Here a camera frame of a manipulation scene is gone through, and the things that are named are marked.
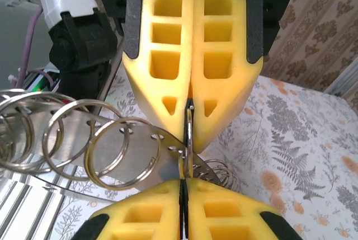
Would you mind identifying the aluminium frame post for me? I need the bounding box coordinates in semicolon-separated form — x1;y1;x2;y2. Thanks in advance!
323;60;358;102

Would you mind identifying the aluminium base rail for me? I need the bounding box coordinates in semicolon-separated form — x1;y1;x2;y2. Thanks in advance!
0;164;93;240

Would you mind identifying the clear plastic bag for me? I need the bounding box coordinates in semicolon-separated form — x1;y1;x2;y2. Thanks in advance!
0;102;223;204

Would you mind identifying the floral patterned table cover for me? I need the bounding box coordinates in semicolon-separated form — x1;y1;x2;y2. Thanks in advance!
53;66;358;240

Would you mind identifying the small circuit board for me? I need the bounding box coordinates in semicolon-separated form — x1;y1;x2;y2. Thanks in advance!
23;69;61;92

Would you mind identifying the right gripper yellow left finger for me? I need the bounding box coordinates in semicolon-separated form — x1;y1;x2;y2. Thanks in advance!
71;178;187;240

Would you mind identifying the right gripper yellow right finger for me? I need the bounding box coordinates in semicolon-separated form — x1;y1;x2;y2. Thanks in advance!
184;178;304;240

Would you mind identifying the small steel key ring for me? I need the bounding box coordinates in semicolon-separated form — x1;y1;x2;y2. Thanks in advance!
220;167;242;194
205;158;229;181

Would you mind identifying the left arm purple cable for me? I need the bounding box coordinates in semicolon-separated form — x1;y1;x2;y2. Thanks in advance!
16;6;58;87

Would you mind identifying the large steel key ring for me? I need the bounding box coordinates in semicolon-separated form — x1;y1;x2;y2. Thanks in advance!
83;116;165;192
41;98;98;178
0;88;67;172
178;105;196;180

